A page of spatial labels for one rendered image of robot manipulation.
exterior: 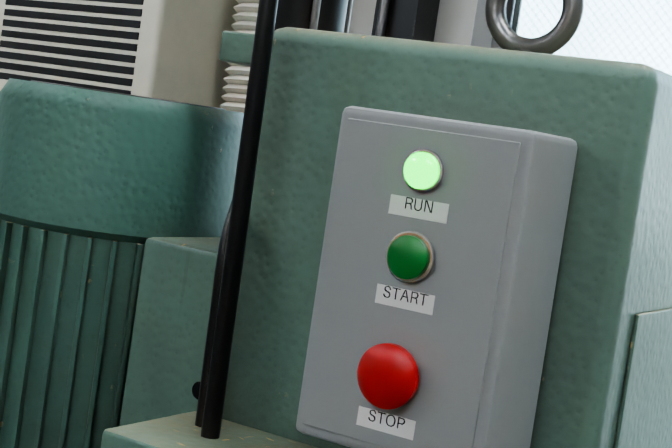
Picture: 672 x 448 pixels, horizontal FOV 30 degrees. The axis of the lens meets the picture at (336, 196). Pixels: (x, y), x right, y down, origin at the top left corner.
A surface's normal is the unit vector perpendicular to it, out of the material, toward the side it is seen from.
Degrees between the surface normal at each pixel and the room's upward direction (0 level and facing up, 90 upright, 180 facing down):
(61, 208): 90
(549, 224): 90
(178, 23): 90
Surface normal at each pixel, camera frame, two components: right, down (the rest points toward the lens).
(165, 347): -0.50, -0.03
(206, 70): 0.77, 0.14
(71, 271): -0.07, 0.04
